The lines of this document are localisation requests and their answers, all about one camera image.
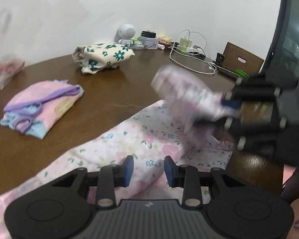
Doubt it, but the pink floral ruffled dress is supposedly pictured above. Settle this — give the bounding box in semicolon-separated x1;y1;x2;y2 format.
0;64;240;239

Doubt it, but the green marker pen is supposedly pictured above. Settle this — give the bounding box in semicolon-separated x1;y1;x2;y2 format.
234;69;248;78

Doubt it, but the brown cardboard box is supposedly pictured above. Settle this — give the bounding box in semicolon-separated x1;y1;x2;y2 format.
223;42;264;75

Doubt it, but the black phone clip stand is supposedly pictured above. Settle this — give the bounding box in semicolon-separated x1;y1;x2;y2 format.
213;52;225;67

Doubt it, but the white power strip with charger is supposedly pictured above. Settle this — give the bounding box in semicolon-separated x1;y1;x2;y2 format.
176;38;206;60

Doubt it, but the pink purple folded garment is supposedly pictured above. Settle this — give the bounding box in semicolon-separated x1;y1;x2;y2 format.
0;80;84;139

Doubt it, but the grey box with black device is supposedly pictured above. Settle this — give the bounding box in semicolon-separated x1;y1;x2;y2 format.
138;30;159;50

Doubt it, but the cream teal floral folded cloth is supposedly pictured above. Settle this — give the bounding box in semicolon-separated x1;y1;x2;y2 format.
72;43;135;74

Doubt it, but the white astronaut figurine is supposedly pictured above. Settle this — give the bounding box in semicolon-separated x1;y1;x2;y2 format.
114;24;136;47

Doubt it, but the clear plastic snack bag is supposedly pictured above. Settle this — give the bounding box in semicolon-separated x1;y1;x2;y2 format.
0;55;25;90

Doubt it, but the white charging cable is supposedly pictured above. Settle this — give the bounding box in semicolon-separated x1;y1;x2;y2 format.
169;29;218;77

